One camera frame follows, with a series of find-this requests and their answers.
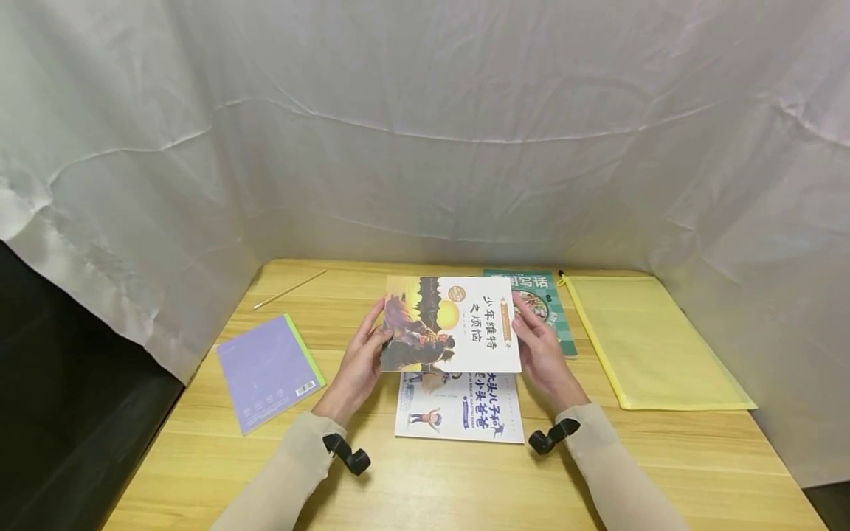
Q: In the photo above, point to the person's right hand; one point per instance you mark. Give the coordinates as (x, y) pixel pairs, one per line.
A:
(548, 365)

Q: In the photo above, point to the person's left hand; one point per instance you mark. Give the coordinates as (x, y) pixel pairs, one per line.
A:
(357, 370)

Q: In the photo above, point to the person's left thumb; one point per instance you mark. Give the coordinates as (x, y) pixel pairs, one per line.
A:
(378, 338)

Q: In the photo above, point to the person's left index finger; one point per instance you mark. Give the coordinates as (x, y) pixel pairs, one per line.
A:
(374, 313)

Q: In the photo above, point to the person's right index finger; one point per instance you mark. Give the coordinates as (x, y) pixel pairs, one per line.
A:
(528, 308)

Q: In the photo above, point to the person's right thumb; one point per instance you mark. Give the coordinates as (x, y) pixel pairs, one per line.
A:
(522, 341)

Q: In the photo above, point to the book with yellow painted cover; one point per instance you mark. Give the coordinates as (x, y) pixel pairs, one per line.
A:
(451, 324)

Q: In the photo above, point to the person's right forearm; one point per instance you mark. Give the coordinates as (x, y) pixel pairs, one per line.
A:
(614, 472)

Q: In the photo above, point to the person's left forearm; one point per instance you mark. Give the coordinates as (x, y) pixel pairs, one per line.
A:
(285, 472)

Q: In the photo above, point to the green book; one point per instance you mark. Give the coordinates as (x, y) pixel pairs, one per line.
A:
(548, 302)

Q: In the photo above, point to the thin wooden stick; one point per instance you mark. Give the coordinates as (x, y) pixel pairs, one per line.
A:
(289, 290)

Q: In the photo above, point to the white book with cartoon figure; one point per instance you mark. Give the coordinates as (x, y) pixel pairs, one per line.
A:
(458, 409)

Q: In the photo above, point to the black wrist band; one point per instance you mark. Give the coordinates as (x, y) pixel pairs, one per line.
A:
(552, 436)
(346, 452)

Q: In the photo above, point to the purple notebook with green spine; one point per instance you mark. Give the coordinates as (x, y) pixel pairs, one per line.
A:
(269, 372)

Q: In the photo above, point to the yellow zip file pouch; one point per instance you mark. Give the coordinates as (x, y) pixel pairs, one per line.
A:
(654, 343)

